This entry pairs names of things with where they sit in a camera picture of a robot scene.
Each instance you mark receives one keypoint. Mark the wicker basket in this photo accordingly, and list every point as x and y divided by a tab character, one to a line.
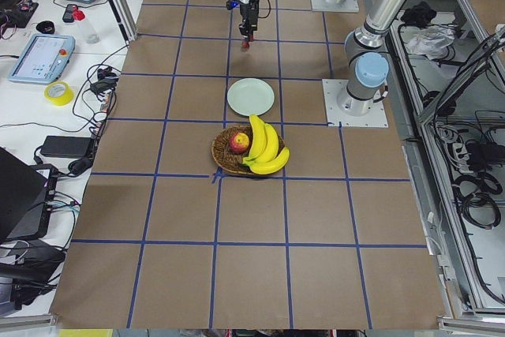
225	158

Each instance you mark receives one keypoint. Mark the teach pendant near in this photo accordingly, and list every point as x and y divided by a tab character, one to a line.
43	59

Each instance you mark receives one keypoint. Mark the black laptop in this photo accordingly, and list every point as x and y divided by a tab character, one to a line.
26	191

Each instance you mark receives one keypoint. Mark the clear bottle red cap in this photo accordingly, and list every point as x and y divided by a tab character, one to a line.
86	29

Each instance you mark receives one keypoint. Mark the red apple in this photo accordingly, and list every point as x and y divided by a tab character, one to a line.
239	143

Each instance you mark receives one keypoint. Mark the light green plate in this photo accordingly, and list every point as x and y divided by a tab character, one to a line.
250	96

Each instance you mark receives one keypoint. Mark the yellow tape roll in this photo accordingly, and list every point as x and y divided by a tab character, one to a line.
58	93

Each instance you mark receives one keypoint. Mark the yellow banana bunch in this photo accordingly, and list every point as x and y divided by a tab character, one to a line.
264	156

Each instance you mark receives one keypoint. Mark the black power adapter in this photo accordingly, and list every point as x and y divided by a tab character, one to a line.
65	147

